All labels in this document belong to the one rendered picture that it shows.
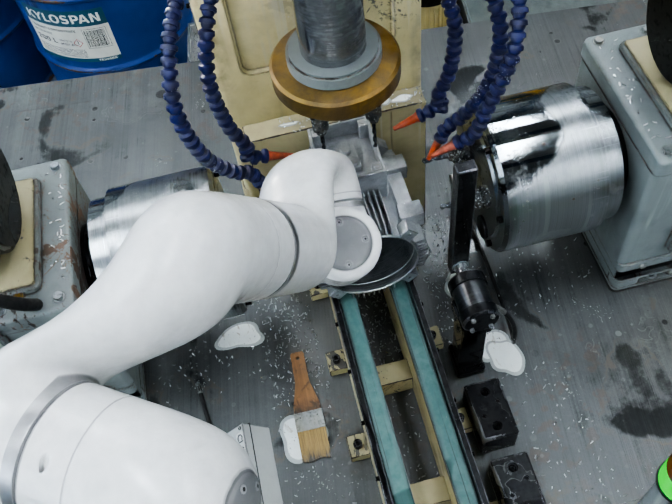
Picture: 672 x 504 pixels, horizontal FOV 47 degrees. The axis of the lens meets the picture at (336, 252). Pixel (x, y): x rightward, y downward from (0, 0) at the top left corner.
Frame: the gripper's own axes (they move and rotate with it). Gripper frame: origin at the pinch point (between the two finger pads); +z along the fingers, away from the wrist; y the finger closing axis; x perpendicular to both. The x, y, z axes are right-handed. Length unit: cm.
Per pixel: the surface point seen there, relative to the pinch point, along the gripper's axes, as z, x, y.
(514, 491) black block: 3.2, -40.3, 18.4
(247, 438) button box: -11.4, -20.7, -17.4
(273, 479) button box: -11.8, -26.7, -15.2
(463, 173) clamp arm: -14.5, 6.6, 18.8
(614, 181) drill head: 1.0, 2.0, 45.0
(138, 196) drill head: 1.1, 16.7, -26.6
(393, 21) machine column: 6.4, 36.2, 18.8
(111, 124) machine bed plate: 60, 46, -40
